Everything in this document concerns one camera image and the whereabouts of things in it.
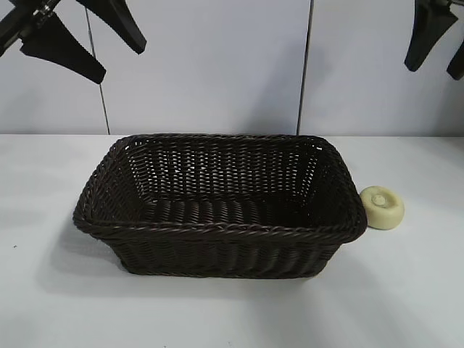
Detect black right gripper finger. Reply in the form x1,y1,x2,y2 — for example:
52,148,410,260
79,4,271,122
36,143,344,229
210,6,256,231
446,46,464,82
404,0,460,72

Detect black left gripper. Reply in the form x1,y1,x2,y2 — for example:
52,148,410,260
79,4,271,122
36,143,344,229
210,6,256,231
0,0,148,86

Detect pale yellow egg yolk pastry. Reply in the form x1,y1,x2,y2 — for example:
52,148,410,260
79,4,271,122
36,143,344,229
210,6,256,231
360,185,405,230

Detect dark brown woven basket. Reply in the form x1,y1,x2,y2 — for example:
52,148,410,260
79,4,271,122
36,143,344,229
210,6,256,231
73,133,368,280

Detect thin dark backdrop pole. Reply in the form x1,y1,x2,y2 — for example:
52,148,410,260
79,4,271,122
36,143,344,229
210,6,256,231
296,0,315,136
85,5,111,136

